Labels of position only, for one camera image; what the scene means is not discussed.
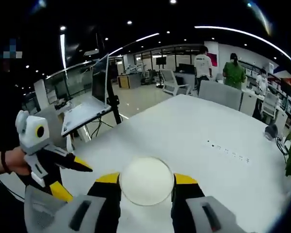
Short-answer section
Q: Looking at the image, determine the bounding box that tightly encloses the white mesh office chair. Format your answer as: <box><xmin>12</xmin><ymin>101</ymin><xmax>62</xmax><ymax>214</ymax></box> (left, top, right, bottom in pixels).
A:
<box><xmin>260</xmin><ymin>92</ymin><xmax>281</xmax><ymax>122</ymax></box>
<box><xmin>159</xmin><ymin>69</ymin><xmax>193</xmax><ymax>96</ymax></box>

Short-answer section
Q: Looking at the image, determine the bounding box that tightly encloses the curved light strip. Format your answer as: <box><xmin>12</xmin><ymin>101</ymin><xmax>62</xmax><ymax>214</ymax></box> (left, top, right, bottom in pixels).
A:
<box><xmin>194</xmin><ymin>25</ymin><xmax>291</xmax><ymax>61</ymax></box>

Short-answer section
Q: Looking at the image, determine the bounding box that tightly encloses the person's black clothing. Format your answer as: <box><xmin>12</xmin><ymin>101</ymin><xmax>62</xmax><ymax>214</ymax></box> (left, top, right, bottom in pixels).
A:
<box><xmin>0</xmin><ymin>60</ymin><xmax>27</xmax><ymax>233</ymax></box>

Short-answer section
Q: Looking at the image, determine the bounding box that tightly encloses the open laptop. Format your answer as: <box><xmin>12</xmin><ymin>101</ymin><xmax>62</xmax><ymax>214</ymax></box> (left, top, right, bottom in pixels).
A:
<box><xmin>61</xmin><ymin>54</ymin><xmax>112</xmax><ymax>138</ymax></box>

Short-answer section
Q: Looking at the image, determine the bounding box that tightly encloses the black monitor on stand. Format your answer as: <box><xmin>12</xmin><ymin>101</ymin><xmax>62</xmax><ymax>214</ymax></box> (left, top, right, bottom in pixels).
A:
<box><xmin>156</xmin><ymin>57</ymin><xmax>168</xmax><ymax>87</ymax></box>

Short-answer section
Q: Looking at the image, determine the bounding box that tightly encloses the table socket panel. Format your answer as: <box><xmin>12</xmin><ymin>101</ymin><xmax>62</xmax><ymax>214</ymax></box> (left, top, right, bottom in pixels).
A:
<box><xmin>203</xmin><ymin>138</ymin><xmax>252</xmax><ymax>165</ymax></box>

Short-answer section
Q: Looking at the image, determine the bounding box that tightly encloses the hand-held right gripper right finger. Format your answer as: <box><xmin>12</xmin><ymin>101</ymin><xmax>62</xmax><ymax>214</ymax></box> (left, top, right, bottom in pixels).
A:
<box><xmin>171</xmin><ymin>172</ymin><xmax>250</xmax><ymax>233</ymax></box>

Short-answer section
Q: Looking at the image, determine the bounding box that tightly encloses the storage shelf with bins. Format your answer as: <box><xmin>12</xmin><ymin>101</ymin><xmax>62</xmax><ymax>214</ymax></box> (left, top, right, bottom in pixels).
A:
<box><xmin>242</xmin><ymin>60</ymin><xmax>291</xmax><ymax>102</ymax></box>

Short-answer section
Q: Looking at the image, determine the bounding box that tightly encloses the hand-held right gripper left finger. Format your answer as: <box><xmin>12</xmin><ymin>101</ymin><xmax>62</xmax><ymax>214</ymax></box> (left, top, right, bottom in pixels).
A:
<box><xmin>42</xmin><ymin>172</ymin><xmax>122</xmax><ymax>233</ymax></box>

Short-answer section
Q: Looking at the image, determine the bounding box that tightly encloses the dark grey bag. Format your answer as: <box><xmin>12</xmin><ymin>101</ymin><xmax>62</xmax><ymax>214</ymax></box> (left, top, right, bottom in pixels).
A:
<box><xmin>264</xmin><ymin>124</ymin><xmax>279</xmax><ymax>140</ymax></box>

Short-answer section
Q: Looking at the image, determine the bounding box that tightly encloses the wood trimmed cabinet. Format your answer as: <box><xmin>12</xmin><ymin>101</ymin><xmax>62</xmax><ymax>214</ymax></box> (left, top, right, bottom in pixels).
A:
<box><xmin>117</xmin><ymin>72</ymin><xmax>143</xmax><ymax>89</ymax></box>

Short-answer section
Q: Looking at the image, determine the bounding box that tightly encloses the white table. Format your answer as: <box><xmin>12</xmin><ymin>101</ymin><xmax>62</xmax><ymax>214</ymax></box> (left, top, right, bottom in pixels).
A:
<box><xmin>60</xmin><ymin>94</ymin><xmax>291</xmax><ymax>233</ymax></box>

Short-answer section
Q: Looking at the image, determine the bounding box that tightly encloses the pink display screen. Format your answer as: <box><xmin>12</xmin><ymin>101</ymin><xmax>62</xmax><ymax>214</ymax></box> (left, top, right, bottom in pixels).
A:
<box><xmin>207</xmin><ymin>52</ymin><xmax>218</xmax><ymax>67</ymax></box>

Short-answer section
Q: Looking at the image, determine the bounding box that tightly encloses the white printed paper cup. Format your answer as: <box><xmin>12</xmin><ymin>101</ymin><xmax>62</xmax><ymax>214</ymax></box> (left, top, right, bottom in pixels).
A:
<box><xmin>118</xmin><ymin>156</ymin><xmax>175</xmax><ymax>207</ymax></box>

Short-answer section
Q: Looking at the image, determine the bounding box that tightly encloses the white desk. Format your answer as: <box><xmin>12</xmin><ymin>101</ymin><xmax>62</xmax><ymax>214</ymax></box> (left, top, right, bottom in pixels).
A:
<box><xmin>240</xmin><ymin>92</ymin><xmax>258</xmax><ymax>117</ymax></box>

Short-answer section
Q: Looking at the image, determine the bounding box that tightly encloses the black table cable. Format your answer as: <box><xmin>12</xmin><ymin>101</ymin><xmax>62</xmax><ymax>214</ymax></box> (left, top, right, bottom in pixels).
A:
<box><xmin>275</xmin><ymin>135</ymin><xmax>291</xmax><ymax>156</ymax></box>

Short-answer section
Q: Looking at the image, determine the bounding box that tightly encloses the black wristband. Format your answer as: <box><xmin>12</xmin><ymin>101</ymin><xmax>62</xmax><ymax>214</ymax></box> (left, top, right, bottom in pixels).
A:
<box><xmin>0</xmin><ymin>150</ymin><xmax>12</xmax><ymax>175</ymax></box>

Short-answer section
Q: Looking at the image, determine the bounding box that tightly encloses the person's left hand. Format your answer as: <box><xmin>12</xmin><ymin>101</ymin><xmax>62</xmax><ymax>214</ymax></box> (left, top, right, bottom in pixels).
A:
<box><xmin>9</xmin><ymin>146</ymin><xmax>32</xmax><ymax>177</ymax></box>

